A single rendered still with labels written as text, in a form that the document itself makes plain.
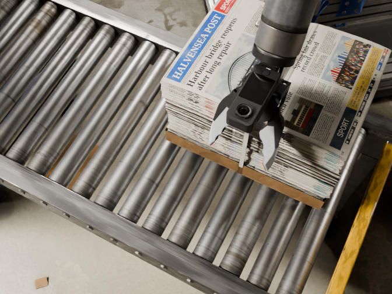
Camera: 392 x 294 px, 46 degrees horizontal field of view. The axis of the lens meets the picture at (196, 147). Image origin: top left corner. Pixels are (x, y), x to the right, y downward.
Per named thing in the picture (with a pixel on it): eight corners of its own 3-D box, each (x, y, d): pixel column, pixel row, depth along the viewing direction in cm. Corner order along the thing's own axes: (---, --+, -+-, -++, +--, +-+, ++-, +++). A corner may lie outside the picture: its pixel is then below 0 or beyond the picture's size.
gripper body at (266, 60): (282, 112, 83) (305, 50, 77) (268, 130, 76) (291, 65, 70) (244, 95, 85) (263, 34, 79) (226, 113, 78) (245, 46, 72)
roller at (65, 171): (161, 52, 129) (158, 41, 124) (65, 196, 112) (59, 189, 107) (146, 46, 130) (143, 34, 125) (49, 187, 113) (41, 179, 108)
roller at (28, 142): (121, 36, 132) (118, 24, 127) (23, 173, 115) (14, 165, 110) (107, 30, 133) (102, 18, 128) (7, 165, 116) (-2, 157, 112)
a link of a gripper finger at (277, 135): (287, 144, 79) (280, 95, 75) (284, 149, 77) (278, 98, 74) (261, 144, 81) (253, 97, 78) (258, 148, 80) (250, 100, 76)
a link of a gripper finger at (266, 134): (289, 158, 85) (283, 111, 81) (280, 174, 80) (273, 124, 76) (273, 158, 86) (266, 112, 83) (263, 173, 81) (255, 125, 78)
